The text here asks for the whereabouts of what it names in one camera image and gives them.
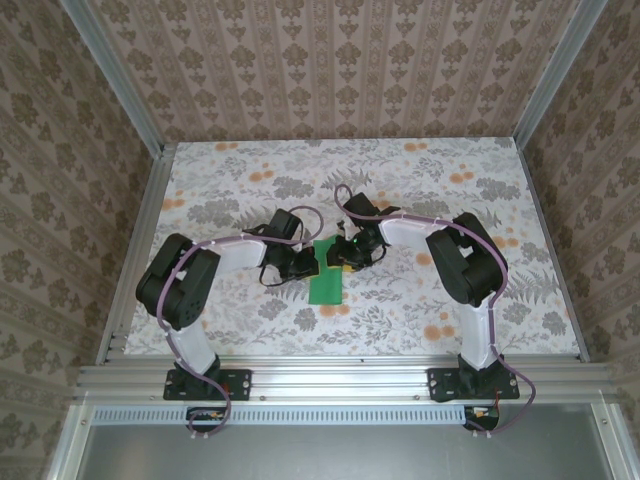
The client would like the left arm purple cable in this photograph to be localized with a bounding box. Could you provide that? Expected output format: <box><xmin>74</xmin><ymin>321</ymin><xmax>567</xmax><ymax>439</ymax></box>
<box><xmin>157</xmin><ymin>204</ymin><xmax>324</xmax><ymax>442</ymax></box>

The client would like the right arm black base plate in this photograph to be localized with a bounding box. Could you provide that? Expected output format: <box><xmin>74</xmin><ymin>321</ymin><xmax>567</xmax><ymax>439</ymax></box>
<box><xmin>425</xmin><ymin>367</ymin><xmax>521</xmax><ymax>404</ymax></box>

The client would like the black control board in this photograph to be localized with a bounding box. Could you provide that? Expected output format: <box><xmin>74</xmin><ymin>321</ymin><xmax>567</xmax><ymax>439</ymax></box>
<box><xmin>185</xmin><ymin>407</ymin><xmax>229</xmax><ymax>435</ymax></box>
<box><xmin>463</xmin><ymin>404</ymin><xmax>502</xmax><ymax>432</ymax></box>

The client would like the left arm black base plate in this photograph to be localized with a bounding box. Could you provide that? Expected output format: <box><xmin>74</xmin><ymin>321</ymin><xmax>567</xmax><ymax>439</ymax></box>
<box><xmin>163</xmin><ymin>367</ymin><xmax>253</xmax><ymax>402</ymax></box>

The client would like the aluminium frame post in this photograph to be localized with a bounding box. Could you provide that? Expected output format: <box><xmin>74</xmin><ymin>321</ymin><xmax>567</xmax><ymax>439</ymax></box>
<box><xmin>63</xmin><ymin>0</ymin><xmax>167</xmax><ymax>156</ymax></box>
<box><xmin>514</xmin><ymin>0</ymin><xmax>609</xmax><ymax>149</ymax></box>

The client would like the green cloth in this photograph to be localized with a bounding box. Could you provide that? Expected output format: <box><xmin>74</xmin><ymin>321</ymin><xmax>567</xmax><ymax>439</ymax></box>
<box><xmin>308</xmin><ymin>237</ymin><xmax>347</xmax><ymax>305</ymax></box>

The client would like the grey metal panel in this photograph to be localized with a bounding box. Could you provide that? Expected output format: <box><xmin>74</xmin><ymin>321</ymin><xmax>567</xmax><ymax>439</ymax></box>
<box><xmin>47</xmin><ymin>403</ymin><xmax>640</xmax><ymax>480</ymax></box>

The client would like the aluminium cross rail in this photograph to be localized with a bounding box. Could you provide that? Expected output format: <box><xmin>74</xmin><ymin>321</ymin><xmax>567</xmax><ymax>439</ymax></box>
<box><xmin>72</xmin><ymin>363</ymin><xmax>621</xmax><ymax>404</ymax></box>

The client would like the aluminium side rail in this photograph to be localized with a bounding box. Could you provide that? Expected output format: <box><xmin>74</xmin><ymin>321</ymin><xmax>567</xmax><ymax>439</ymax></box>
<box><xmin>95</xmin><ymin>143</ymin><xmax>176</xmax><ymax>366</ymax></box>
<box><xmin>512</xmin><ymin>139</ymin><xmax>590</xmax><ymax>362</ymax></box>

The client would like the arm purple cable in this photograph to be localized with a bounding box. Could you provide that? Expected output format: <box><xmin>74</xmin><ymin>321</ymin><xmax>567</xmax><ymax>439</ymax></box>
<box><xmin>157</xmin><ymin>204</ymin><xmax>324</xmax><ymax>442</ymax></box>
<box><xmin>333</xmin><ymin>183</ymin><xmax>539</xmax><ymax>442</ymax></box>

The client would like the grey slotted cable duct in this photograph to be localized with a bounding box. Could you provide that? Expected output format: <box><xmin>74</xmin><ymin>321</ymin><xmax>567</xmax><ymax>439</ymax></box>
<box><xmin>92</xmin><ymin>405</ymin><xmax>469</xmax><ymax>425</ymax></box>

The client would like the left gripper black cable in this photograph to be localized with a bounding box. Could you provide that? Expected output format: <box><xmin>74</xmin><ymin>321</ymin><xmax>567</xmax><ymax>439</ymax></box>
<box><xmin>258</xmin><ymin>249</ymin><xmax>304</xmax><ymax>289</ymax></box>

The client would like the floral table cover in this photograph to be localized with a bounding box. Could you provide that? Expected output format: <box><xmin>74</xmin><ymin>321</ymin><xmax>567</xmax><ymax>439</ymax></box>
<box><xmin>121</xmin><ymin>139</ymin><xmax>585</xmax><ymax>358</ymax></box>

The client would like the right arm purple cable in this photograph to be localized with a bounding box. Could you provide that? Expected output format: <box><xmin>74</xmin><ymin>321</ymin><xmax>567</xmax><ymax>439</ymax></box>
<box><xmin>333</xmin><ymin>183</ymin><xmax>539</xmax><ymax>442</ymax></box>

